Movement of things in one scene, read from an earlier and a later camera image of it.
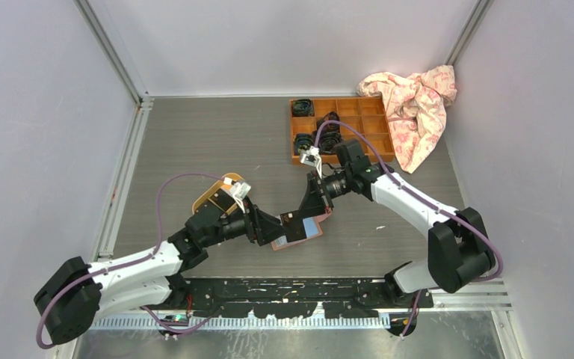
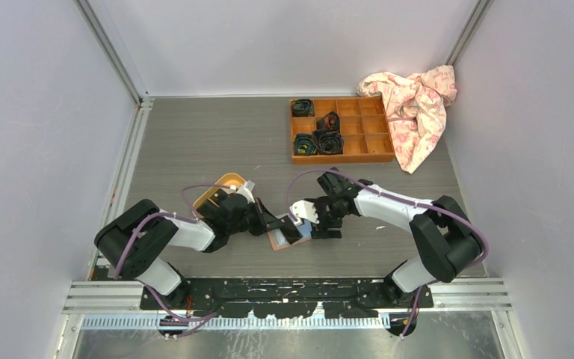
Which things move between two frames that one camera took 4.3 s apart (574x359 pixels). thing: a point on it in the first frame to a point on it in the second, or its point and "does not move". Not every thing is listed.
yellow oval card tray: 202,198 does not move
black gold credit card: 294,226 does not move
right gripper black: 315,202 to 320,230
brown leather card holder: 312,229 does not move
